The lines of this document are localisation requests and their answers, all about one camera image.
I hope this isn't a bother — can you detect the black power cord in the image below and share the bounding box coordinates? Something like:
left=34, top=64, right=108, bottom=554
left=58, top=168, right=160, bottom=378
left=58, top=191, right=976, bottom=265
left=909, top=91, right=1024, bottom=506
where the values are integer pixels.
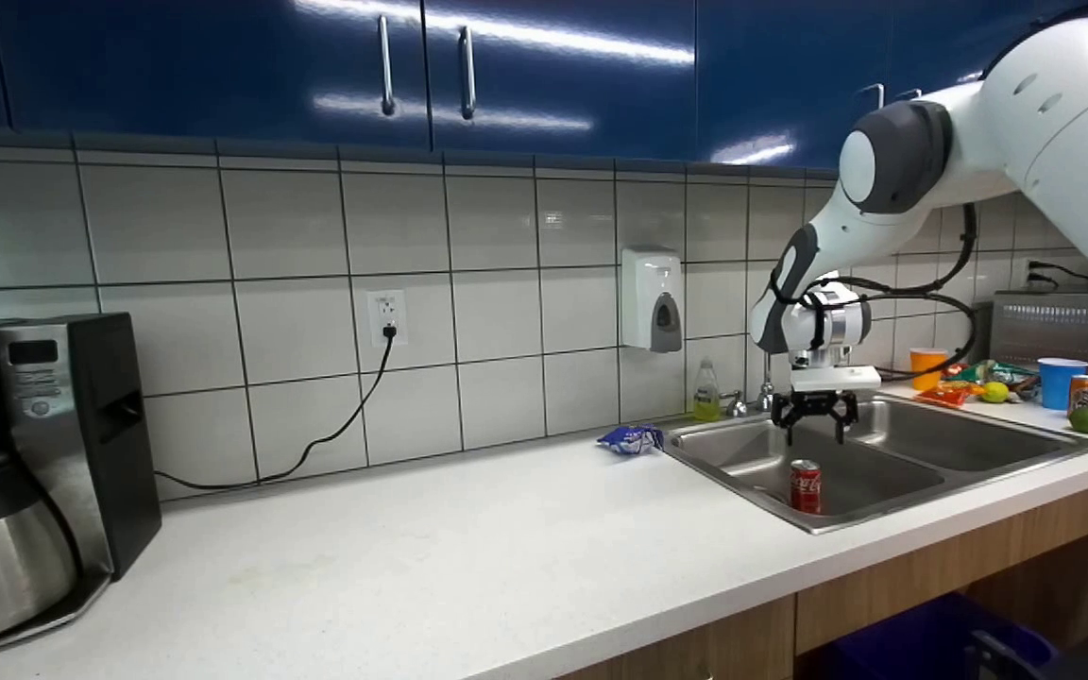
left=151, top=321, right=403, bottom=493

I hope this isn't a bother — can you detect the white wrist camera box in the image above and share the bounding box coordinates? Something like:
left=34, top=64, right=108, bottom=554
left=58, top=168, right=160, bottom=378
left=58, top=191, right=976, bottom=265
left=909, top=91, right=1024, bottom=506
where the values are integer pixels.
left=784, top=363, right=888, bottom=400

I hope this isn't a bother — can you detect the white soap dispenser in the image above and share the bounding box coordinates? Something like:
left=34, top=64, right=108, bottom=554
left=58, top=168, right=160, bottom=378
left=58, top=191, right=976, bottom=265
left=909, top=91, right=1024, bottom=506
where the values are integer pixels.
left=614, top=246, right=691, bottom=360

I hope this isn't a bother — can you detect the steel coffee carafe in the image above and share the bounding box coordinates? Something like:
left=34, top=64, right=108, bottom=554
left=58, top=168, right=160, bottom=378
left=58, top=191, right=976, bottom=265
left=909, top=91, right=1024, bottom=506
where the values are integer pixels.
left=0, top=448, right=83, bottom=658

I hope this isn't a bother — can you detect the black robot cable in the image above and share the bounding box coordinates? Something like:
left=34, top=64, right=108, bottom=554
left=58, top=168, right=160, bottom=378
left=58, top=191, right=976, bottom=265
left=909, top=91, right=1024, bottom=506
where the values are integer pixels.
left=815, top=198, right=988, bottom=381

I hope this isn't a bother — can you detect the wooden base cabinet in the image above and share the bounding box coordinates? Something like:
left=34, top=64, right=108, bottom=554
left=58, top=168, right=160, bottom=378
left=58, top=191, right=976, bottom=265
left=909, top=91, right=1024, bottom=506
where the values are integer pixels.
left=556, top=469, right=1088, bottom=680

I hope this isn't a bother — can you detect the blue bin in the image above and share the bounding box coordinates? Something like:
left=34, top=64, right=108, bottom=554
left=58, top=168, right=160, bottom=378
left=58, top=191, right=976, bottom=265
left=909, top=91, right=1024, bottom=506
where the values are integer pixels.
left=815, top=589, right=1060, bottom=680

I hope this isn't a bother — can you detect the stainless steel double sink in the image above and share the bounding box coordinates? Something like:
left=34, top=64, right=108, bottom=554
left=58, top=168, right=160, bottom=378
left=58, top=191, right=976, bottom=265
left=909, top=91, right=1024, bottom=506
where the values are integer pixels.
left=657, top=387, right=1088, bottom=536

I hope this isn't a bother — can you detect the orange snack bag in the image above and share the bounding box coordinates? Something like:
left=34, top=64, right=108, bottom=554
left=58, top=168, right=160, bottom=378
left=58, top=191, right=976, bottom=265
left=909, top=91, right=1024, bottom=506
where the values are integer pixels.
left=915, top=378, right=978, bottom=415

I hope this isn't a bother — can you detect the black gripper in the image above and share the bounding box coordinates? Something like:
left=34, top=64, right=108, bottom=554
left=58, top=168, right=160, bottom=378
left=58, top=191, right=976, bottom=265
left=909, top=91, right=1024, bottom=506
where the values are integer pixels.
left=767, top=387, right=866, bottom=448

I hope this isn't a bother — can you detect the black wall plug cord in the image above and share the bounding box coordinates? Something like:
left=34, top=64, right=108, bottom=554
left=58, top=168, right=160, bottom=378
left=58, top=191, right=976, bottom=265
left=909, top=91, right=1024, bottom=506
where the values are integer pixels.
left=1024, top=255, right=1088, bottom=290

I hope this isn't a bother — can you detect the white wall outlet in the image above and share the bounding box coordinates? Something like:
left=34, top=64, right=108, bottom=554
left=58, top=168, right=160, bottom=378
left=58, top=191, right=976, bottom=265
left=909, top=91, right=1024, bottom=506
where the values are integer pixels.
left=363, top=288, right=412, bottom=351

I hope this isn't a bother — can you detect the black coffee maker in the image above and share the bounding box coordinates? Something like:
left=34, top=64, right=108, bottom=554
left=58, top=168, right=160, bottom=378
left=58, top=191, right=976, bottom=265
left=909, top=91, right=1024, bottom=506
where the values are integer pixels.
left=0, top=309, right=169, bottom=663

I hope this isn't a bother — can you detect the blue crumpled wrapper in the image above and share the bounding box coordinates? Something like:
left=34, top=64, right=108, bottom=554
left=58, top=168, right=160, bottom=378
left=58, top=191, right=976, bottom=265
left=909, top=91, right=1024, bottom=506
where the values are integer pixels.
left=592, top=418, right=669, bottom=462

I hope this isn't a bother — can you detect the green dish soap bottle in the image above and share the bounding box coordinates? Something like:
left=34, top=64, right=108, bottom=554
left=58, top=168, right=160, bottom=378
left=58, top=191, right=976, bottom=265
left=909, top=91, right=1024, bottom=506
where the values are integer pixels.
left=686, top=360, right=728, bottom=425

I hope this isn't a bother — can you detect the stainless steel appliance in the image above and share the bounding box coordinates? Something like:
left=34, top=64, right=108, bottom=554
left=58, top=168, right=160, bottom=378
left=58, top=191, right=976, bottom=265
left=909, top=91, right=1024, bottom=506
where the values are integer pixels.
left=987, top=288, right=1088, bottom=368

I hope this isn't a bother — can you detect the green snack bag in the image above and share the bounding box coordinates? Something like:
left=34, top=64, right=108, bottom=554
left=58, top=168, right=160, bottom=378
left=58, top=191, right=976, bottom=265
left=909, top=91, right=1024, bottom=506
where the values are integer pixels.
left=952, top=360, right=1044, bottom=387

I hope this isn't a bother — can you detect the red soda can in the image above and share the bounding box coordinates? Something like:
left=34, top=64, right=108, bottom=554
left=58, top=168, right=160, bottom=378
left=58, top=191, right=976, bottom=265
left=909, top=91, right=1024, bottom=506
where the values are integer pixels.
left=784, top=455, right=826, bottom=516

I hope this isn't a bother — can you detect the blue cup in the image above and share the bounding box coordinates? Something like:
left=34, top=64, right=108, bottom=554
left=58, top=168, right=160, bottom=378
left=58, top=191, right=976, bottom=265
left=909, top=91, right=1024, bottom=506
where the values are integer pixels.
left=1034, top=355, right=1088, bottom=415

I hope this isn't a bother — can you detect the orange cup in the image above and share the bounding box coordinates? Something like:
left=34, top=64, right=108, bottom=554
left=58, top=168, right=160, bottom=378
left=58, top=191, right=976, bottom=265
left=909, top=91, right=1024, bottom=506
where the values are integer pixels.
left=905, top=346, right=952, bottom=395

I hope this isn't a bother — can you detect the black chair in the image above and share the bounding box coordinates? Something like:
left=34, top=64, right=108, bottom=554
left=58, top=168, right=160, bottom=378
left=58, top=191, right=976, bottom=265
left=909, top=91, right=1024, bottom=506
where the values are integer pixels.
left=962, top=624, right=1088, bottom=680

